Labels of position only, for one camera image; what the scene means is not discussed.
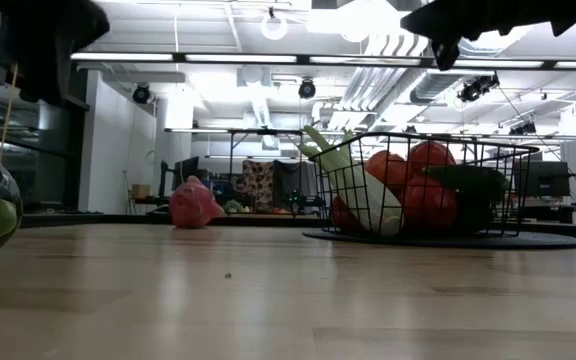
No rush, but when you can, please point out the black round spotlight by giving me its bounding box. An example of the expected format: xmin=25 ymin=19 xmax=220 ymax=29
xmin=297 ymin=78 xmax=317 ymax=100
xmin=131 ymin=83 xmax=152 ymax=105

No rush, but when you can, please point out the distant black table frame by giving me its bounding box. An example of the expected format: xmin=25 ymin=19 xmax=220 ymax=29
xmin=227 ymin=128 xmax=305 ymax=216

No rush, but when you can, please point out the orange-red oblong fruit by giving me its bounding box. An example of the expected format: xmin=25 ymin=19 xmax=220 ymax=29
xmin=407 ymin=140 xmax=457 ymax=176

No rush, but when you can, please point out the white ring ceiling lamp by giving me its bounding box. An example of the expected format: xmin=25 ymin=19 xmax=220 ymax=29
xmin=260 ymin=12 xmax=289 ymax=41

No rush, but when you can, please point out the black ceiling spotlight cluster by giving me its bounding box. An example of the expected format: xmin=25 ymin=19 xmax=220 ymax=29
xmin=457 ymin=73 xmax=500 ymax=104

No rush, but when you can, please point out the black aluminium table frame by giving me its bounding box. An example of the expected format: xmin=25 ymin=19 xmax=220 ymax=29
xmin=20 ymin=213 xmax=576 ymax=242

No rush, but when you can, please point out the pink dragon fruit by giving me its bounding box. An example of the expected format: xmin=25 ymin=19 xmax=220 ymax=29
xmin=169 ymin=175 xmax=225 ymax=230

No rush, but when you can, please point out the black overhead bar with lights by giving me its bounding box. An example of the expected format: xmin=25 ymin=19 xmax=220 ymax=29
xmin=70 ymin=51 xmax=576 ymax=70

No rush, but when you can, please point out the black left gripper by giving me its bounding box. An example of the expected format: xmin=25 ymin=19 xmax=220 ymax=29
xmin=0 ymin=0 xmax=112 ymax=105

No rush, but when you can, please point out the black monitor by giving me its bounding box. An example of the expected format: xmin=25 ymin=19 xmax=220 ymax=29
xmin=514 ymin=160 xmax=572 ymax=199
xmin=172 ymin=156 xmax=202 ymax=194

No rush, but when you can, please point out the orange-red ribbed tomato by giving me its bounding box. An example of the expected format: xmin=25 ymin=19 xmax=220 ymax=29
xmin=365 ymin=149 xmax=412 ymax=194

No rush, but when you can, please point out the round dark mat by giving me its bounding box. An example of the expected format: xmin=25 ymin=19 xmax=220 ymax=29
xmin=301 ymin=228 xmax=576 ymax=250

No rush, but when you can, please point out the green celery stalk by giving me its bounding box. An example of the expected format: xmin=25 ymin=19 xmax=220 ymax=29
xmin=297 ymin=124 xmax=404 ymax=237

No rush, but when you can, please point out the floral patterned cloth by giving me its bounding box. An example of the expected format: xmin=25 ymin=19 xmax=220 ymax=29
xmin=241 ymin=159 xmax=275 ymax=211

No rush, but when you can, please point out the dark grey cloth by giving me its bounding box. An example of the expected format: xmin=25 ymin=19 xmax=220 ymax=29
xmin=273 ymin=160 xmax=305 ymax=199

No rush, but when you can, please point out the red lumpy fruit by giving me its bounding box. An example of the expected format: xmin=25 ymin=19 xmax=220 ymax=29
xmin=398 ymin=174 xmax=459 ymax=234

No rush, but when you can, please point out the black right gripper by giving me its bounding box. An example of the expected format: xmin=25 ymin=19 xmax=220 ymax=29
xmin=400 ymin=0 xmax=554 ymax=71

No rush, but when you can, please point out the black wire basket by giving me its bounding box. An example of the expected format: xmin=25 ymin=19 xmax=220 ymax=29
xmin=309 ymin=130 xmax=541 ymax=238

